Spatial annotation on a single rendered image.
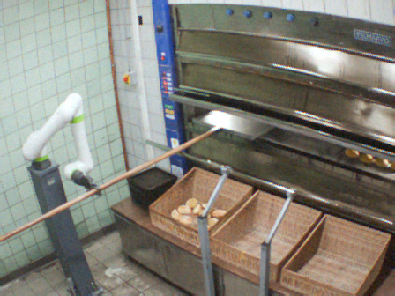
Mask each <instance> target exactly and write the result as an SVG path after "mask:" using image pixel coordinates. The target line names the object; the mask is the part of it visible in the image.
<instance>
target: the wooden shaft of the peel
mask: <svg viewBox="0 0 395 296"><path fill-rule="evenodd" d="M211 135H212V131H209V132H207V133H205V134H203V135H201V136H199V137H196V138H194V139H192V140H190V141H189V142H187V143H185V144H182V145H180V146H178V147H176V148H175V149H173V150H171V151H169V152H166V153H164V154H162V155H160V156H159V157H157V158H155V159H152V160H150V161H148V162H146V163H145V164H144V165H142V166H139V167H136V168H134V169H132V170H130V171H128V172H126V173H124V174H122V175H120V176H118V177H116V178H115V179H114V180H113V179H112V180H110V181H108V182H106V183H105V184H103V185H101V186H100V187H101V189H98V190H96V189H93V190H90V191H89V192H87V193H86V194H83V195H82V196H79V197H76V198H75V199H73V200H70V201H69V202H68V203H65V204H64V205H61V206H59V207H58V208H55V209H54V210H52V211H49V212H48V213H47V214H46V213H45V214H44V215H43V216H42V215H41V216H40V217H38V218H37V219H34V220H31V221H30V222H28V223H25V224H24V225H23V226H20V227H18V228H17V229H15V230H12V231H10V232H9V233H7V234H5V235H4V236H2V237H0V242H3V241H5V240H7V239H9V238H11V237H13V236H14V235H16V234H18V233H21V232H23V231H25V230H26V229H28V228H30V227H31V226H34V225H37V224H39V223H40V222H42V221H43V220H45V219H46V218H49V217H52V216H53V215H56V214H57V213H59V212H61V211H64V210H65V209H68V208H69V207H71V206H73V205H74V204H78V203H79V202H81V201H82V200H83V201H84V200H85V199H87V198H88V197H91V196H93V195H94V194H96V193H97V194H98V193H99V192H101V191H102V190H103V189H107V188H109V187H111V186H112V185H114V184H116V183H118V182H120V181H123V180H124V179H126V178H128V177H130V176H132V175H134V174H137V173H139V172H141V171H143V170H145V169H147V168H148V167H150V166H152V165H154V164H156V163H158V162H160V161H162V160H164V159H166V158H168V157H170V156H172V155H174V154H176V153H178V152H180V151H182V150H184V149H185V148H187V147H189V146H191V145H193V144H195V143H197V142H199V141H201V140H203V139H205V138H207V137H209V136H211Z"/></svg>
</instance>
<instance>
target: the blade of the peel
mask: <svg viewBox="0 0 395 296"><path fill-rule="evenodd" d="M192 122H194V123H196V124H200V125H203V126H206V127H209V128H215V127H217V126H221V127H222V131H225V132H227V133H231V134H234V135H237V136H240V137H246V138H249V139H254V138H256V137H258V136H260V135H262V134H264V133H265V132H266V131H267V130H272V129H273V128H274V127H273V126H270V125H266V124H262V123H260V122H257V121H253V120H250V119H246V118H243V117H239V116H235V115H229V114H225V113H221V112H218V111H213V112H211V113H208V114H206V115H201V116H199V117H197V118H194V119H192Z"/></svg>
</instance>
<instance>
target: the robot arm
mask: <svg viewBox="0 0 395 296"><path fill-rule="evenodd" d="M67 123H69V124H70V128H71V134H72V135H73V138H74V143H75V146H76V150H77V156H78V161H76V162H74V163H73V162H72V163H70V164H69V165H67V166H66V167H65V168H64V169H63V170H64V176H65V178H66V179H68V180H69V181H73V182H74V183H76V184H77V185H79V186H82V187H85V189H86V193H87V192H89V191H90V190H93V189H96V190H98V189H101V187H100V186H99V185H97V184H96V183H95V182H94V181H93V179H92V178H91V177H90V176H89V175H87V174H88V173H90V172H91V171H93V160H92V155H91V153H90V150H89V147H88V143H87V136H86V127H85V126H86V119H85V117H84V109H83V101H82V99H81V97H80V96H79V95H78V94H77V93H73V94H70V95H69V96H68V97H67V98H66V101H65V102H63V103H62V104H61V105H60V107H59V108H58V109H57V110H56V111H55V113H54V114H53V115H52V116H51V118H50V119H48V121H47V122H46V124H45V125H44V127H42V128H41V129H40V130H39V131H35V132H33V133H32V134H31V135H30V136H29V138H28V139H27V141H26V143H25V144H24V145H23V146H22V155H23V157H24V159H25V160H29V161H32V162H31V165H32V166H34V169H35V170H38V171H39V170H43V169H47V168H48V167H50V166H51V160H50V159H49V157H48V151H47V142H48V141H49V140H50V139H51V138H52V137H53V136H54V135H55V134H56V133H57V132H58V130H60V129H62V128H63V127H64V126H65V125H67ZM91 185H92V186H91Z"/></svg>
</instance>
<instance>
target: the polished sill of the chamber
mask: <svg viewBox="0 0 395 296"><path fill-rule="evenodd" d="M188 125H189V128H192V129H195V130H200V131H203V132H206V133H207V132H209V131H210V130H211V129H212V128H209V127H206V126H203V125H200V124H196V123H194V122H192V121H190V122H188ZM216 136H219V137H224V138H227V139H231V140H234V141H236V142H240V143H243V144H248V145H251V146H254V147H257V148H260V149H263V150H267V151H268V152H274V153H276V154H279V155H282V156H284V157H288V158H293V159H298V160H300V161H302V162H305V163H307V164H311V165H314V166H318V167H322V168H323V169H326V170H327V169H329V170H331V171H333V172H335V173H340V174H343V175H345V176H350V177H353V178H355V179H358V180H360V181H365V182H367V183H372V184H373V185H377V186H378V187H383V188H385V189H389V190H393V191H395V181H394V180H393V179H390V178H388V177H383V176H382V175H378V174H374V173H371V172H368V171H364V170H361V169H360V168H355V167H353V166H349V165H344V164H341V163H339V162H337V161H335V160H329V159H326V158H323V157H321V156H318V155H315V154H310V153H307V152H303V151H299V150H297V149H295V148H291V147H289V146H285V145H283V144H277V143H275V142H272V141H268V140H265V139H263V138H259V137H256V138H254V139H249V138H247V137H240V136H237V135H234V134H231V133H227V132H225V131H221V132H220V133H218V134H216Z"/></svg>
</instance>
